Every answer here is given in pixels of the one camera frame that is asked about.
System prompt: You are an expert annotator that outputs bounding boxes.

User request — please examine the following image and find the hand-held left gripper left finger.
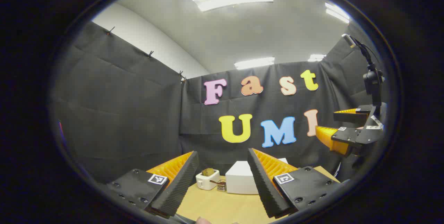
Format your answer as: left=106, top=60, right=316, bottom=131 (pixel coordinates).
left=106, top=150, right=199, bottom=217

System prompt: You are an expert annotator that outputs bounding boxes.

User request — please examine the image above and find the white toaster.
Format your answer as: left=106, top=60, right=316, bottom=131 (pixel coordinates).
left=196, top=169, right=221, bottom=190

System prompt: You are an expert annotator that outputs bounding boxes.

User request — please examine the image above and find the white microwave oven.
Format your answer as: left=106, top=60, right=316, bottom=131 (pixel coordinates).
left=225, top=158, right=288, bottom=195

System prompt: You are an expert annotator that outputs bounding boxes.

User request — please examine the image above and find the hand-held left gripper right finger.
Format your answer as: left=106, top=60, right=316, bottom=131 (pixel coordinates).
left=247, top=148, right=341, bottom=219

